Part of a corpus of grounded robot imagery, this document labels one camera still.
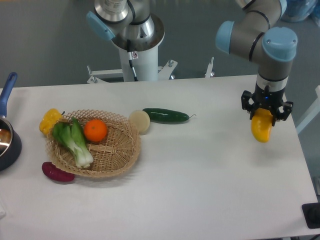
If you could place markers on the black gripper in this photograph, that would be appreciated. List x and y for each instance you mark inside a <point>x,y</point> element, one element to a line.
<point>280,109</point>

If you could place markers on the yellow mango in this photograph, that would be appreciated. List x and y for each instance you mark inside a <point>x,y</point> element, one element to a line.
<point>261,125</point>

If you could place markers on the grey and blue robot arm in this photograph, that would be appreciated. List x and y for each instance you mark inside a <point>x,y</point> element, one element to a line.
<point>255,38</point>

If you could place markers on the blue plastic bag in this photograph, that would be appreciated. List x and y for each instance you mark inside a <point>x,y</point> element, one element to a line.
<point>299,10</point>

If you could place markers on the green cucumber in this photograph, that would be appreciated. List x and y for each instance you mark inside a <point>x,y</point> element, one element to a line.
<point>166,116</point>

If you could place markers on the black device at edge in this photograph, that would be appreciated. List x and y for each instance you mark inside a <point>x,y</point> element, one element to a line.
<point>311,212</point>

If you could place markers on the woven wicker basket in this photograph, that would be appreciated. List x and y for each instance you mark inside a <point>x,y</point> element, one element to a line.
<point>112,156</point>

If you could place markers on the orange fruit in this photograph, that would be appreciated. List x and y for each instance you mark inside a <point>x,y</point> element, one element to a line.
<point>95,130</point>

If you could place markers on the green bok choy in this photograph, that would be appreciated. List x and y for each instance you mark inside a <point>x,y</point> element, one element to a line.
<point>72,137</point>

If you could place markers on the yellow bell pepper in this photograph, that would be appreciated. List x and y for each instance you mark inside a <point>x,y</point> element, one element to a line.
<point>49,120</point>

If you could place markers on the purple sweet potato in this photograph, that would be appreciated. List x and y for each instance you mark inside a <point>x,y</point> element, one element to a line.
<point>56,174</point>

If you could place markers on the dark blue saucepan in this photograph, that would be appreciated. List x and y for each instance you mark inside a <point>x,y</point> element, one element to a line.
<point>10,141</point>

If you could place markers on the white frame at right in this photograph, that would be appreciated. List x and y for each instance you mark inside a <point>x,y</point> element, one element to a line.
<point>310,113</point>

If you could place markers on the white metal base frame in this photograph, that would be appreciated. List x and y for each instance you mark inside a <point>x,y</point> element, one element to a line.
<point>165,72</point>

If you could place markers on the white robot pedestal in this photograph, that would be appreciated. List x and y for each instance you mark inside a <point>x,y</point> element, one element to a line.
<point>138,49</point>

